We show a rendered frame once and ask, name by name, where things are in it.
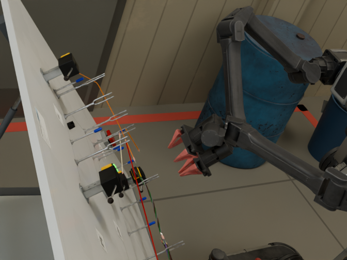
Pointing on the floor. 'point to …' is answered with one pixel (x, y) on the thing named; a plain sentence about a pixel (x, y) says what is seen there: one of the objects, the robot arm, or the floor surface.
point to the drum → (263, 87)
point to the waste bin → (329, 128)
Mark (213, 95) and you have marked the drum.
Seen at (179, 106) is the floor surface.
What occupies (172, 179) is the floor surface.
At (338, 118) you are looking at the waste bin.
